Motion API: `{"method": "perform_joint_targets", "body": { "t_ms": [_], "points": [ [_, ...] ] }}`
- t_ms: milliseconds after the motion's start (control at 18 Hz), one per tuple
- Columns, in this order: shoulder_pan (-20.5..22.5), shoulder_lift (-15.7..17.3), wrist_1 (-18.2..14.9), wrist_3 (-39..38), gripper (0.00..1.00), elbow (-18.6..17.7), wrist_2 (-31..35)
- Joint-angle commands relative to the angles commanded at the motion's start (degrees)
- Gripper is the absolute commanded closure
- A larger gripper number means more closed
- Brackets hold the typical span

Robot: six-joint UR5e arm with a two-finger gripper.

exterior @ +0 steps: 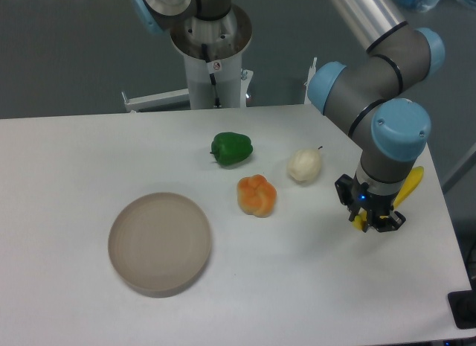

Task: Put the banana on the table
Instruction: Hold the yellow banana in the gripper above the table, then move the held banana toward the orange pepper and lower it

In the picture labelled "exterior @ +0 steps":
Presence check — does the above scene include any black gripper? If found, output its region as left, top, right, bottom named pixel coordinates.
left=335, top=170, right=405, bottom=233

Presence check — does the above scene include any yellow banana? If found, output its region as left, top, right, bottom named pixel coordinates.
left=352, top=166, right=424, bottom=232

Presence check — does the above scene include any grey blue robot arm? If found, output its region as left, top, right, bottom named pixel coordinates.
left=131, top=0, right=446, bottom=232

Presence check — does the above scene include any white pear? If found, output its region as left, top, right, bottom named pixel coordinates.
left=286, top=147, right=322, bottom=182

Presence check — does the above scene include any orange bread roll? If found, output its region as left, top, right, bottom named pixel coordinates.
left=237, top=174, right=277, bottom=218

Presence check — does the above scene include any black device at edge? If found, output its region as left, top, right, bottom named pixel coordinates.
left=447, top=290, right=475, bottom=330

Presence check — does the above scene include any green bell pepper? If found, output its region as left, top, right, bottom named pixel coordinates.
left=210, top=132, right=254, bottom=166

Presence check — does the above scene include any beige round plate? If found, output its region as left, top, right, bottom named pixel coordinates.
left=108, top=192, right=212, bottom=298

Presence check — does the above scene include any black cable on pedestal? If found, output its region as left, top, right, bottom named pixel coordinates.
left=201, top=43, right=223, bottom=109

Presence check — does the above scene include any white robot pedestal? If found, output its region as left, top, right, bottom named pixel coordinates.
left=170, top=4, right=252, bottom=110

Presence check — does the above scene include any metal bracket rail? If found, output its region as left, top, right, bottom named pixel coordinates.
left=121, top=89, right=190, bottom=112

